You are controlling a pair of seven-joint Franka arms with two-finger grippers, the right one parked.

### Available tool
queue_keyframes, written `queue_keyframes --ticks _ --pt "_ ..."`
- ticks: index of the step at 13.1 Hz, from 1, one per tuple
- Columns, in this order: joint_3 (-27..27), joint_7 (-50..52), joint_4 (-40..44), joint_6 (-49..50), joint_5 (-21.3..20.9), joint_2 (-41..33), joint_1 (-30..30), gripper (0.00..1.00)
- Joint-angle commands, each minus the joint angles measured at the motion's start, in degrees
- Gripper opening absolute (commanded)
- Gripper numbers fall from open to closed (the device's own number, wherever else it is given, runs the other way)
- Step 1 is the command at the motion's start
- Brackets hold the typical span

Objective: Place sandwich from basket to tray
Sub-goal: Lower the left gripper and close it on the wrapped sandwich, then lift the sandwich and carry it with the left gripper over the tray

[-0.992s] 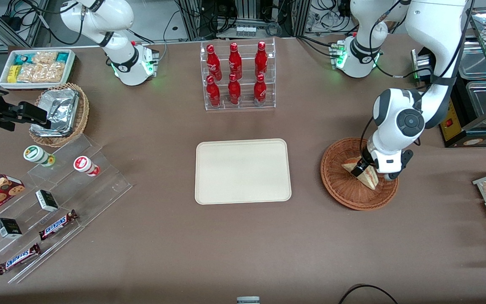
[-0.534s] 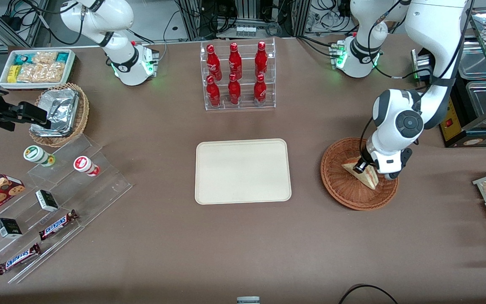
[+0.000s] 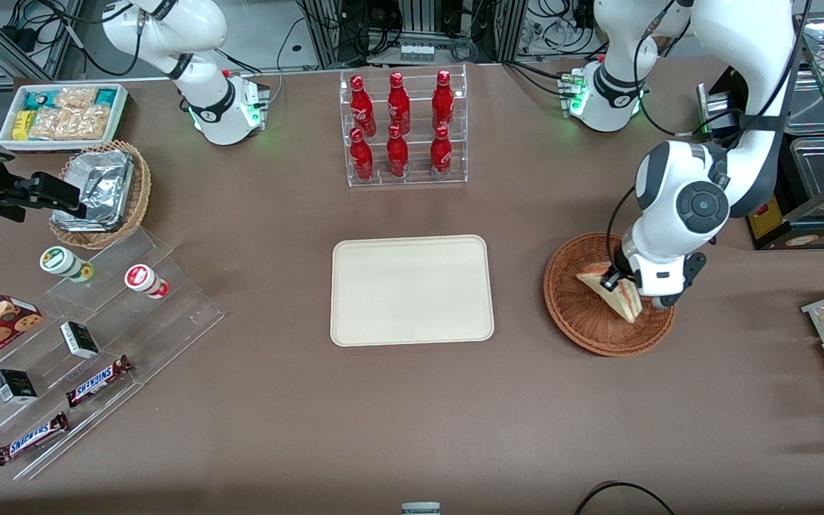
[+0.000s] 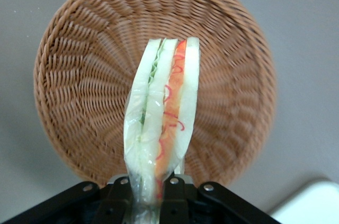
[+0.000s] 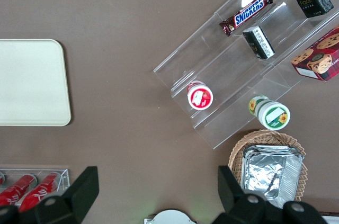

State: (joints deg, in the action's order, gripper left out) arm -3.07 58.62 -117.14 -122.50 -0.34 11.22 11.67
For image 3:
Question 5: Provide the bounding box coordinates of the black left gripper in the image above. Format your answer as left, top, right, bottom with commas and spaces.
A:
600, 241, 639, 293

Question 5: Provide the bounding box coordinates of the triangular sandwich with red filling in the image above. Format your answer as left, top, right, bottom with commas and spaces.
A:
575, 261, 643, 324

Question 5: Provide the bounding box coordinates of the brown wicker basket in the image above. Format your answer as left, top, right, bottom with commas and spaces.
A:
543, 232, 677, 357

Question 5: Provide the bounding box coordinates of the light wicker basket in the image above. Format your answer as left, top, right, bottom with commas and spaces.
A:
49, 139, 152, 250

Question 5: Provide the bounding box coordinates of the white snack tray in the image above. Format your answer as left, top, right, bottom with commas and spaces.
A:
0, 82, 129, 152

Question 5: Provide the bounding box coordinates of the cream rectangular plastic tray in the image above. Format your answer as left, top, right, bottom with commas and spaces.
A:
330, 235, 495, 348

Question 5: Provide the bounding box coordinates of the silver foil container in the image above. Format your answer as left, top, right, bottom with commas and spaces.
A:
51, 149, 135, 231

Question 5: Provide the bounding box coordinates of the green lid white cup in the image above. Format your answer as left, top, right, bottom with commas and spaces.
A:
39, 245, 94, 283

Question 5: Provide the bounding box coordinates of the large clear rice cracker bag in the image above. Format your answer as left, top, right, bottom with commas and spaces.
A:
29, 106, 110, 141

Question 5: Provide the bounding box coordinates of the small clear rice cracker bag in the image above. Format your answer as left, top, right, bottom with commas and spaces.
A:
53, 87, 99, 110

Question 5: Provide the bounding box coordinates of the red lid white cup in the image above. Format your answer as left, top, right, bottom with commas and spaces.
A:
124, 264, 170, 300

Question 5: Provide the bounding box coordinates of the small black box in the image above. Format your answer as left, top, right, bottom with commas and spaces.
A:
0, 369, 39, 405
59, 321, 100, 360

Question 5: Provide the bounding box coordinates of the clear acrylic stepped display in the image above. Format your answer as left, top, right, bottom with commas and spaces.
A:
0, 227, 225, 481

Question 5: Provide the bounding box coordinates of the snickers chocolate bar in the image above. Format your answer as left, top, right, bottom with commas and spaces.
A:
65, 355, 134, 408
0, 412, 70, 467

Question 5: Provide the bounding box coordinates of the red cola bottle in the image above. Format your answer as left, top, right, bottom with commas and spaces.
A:
387, 72, 411, 135
350, 75, 377, 137
350, 127, 375, 181
430, 125, 453, 180
432, 69, 454, 131
386, 124, 409, 178

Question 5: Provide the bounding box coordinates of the clear acrylic bottle rack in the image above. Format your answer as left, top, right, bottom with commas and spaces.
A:
339, 63, 469, 188

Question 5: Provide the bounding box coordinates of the black food warmer case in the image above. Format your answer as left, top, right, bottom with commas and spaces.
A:
697, 11, 824, 251

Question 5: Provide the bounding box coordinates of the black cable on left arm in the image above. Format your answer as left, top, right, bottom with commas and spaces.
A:
607, 0, 813, 280

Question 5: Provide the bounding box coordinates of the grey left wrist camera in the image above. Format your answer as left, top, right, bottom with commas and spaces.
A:
652, 252, 707, 310

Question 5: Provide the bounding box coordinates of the black floor cable loop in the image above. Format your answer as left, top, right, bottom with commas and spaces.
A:
573, 481, 677, 515

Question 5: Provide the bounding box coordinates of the aluminium frame with cables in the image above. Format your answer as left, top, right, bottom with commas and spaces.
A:
298, 0, 534, 69

